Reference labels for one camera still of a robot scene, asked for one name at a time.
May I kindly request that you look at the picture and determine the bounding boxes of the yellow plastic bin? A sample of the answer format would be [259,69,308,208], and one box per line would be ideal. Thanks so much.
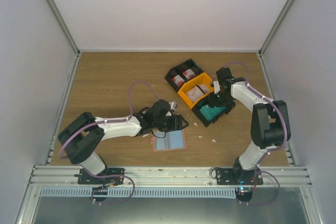
[178,72,214,109]

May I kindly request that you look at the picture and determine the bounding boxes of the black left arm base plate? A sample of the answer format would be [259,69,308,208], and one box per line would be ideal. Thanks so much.
[74,167,125,186]

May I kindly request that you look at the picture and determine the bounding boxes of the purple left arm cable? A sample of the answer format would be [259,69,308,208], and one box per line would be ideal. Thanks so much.
[59,80,160,176]

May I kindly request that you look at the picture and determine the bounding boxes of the red white cards in bin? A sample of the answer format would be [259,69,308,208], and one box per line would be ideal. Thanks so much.
[172,69,196,87]

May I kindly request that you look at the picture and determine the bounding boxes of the black bin right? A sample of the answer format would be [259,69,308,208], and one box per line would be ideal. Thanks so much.
[192,98,236,127]

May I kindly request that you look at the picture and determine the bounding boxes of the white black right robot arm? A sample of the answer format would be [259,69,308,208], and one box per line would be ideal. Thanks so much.
[208,67,291,185]

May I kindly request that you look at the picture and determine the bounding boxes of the black divided bin left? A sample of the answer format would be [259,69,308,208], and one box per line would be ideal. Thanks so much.
[165,59,204,92]

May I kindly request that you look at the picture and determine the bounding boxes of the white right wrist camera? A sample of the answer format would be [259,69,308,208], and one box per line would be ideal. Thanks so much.
[212,80,221,94]

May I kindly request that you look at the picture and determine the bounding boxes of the pink patterned cards in bin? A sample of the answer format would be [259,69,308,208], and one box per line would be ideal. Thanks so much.
[186,84,209,103]

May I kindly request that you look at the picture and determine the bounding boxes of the teal cards stack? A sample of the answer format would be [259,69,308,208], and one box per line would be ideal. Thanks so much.
[200,105,226,122]

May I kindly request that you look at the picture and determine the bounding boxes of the aluminium front rail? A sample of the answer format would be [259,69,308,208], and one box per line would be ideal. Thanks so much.
[29,166,312,188]

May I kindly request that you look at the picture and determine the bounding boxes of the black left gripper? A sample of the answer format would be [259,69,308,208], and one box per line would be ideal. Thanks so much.
[154,114,188,133]

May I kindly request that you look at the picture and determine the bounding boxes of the grey slotted cable duct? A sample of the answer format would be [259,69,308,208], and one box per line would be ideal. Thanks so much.
[40,187,236,199]

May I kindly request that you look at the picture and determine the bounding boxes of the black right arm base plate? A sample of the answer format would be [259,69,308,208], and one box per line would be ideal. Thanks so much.
[209,167,264,186]

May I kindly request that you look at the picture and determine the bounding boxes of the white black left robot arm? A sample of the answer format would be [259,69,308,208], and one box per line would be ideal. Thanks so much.
[58,99,188,184]

